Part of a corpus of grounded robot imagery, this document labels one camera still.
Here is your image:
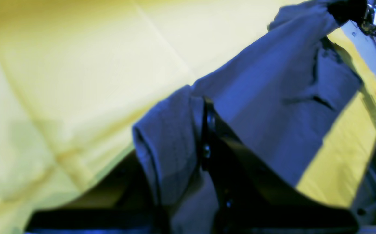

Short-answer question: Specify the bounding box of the yellow table cloth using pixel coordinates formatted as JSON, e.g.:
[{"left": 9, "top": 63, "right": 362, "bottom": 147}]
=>
[{"left": 0, "top": 0, "right": 376, "bottom": 234}]

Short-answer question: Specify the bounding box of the grey-blue T-shirt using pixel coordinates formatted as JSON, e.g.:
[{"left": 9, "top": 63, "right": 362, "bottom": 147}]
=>
[{"left": 133, "top": 0, "right": 362, "bottom": 230}]

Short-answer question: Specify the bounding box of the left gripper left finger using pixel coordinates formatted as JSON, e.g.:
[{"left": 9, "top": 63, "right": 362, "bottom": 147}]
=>
[{"left": 25, "top": 151, "right": 170, "bottom": 234}]

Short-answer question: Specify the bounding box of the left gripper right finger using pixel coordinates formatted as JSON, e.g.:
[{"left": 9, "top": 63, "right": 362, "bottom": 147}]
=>
[{"left": 201, "top": 97, "right": 360, "bottom": 234}]

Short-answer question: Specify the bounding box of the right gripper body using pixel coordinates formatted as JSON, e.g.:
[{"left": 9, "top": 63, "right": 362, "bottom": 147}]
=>
[{"left": 328, "top": 0, "right": 376, "bottom": 35}]

